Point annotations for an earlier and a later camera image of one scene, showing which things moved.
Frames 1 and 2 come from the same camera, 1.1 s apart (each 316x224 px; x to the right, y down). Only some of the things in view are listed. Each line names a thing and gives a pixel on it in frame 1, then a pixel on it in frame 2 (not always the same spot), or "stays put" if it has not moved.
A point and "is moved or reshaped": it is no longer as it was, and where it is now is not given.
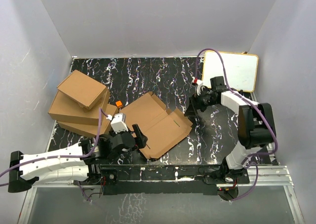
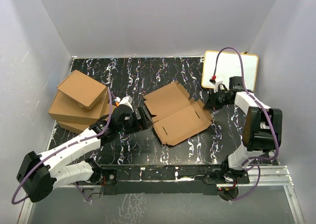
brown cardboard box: (164, 129) is moved or reshaped
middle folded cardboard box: (63, 108) stays put
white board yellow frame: (241, 69) stays put
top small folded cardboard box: (83, 90) stays put
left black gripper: (140, 138) → (143, 122)
